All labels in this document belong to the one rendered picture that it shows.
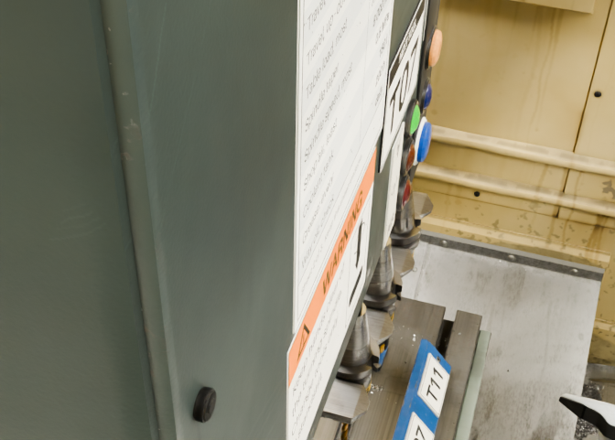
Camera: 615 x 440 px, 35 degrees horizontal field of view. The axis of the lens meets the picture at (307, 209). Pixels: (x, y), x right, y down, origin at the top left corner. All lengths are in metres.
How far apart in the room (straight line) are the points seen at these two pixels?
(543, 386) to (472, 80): 0.52
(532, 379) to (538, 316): 0.11
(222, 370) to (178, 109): 0.12
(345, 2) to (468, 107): 1.18
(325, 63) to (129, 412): 0.16
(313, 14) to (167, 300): 0.13
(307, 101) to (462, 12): 1.13
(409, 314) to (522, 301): 0.25
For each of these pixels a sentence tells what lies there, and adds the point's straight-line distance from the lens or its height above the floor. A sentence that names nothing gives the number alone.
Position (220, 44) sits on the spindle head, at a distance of 0.25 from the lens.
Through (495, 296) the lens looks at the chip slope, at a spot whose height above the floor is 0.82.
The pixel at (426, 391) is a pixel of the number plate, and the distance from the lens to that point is 1.39.
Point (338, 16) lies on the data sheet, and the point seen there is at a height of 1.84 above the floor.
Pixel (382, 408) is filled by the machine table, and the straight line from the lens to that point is 1.42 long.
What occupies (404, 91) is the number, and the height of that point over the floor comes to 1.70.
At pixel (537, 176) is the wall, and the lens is 1.62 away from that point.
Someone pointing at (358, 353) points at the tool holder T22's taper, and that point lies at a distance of 1.03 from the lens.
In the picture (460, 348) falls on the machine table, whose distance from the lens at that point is 1.51.
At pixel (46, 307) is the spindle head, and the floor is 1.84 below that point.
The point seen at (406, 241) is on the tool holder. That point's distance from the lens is 1.19.
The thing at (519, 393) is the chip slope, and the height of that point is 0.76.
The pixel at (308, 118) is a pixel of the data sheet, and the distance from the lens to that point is 0.36.
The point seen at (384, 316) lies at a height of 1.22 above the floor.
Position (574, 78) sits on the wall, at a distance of 1.51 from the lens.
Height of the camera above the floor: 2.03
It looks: 41 degrees down
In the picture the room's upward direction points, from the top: 2 degrees clockwise
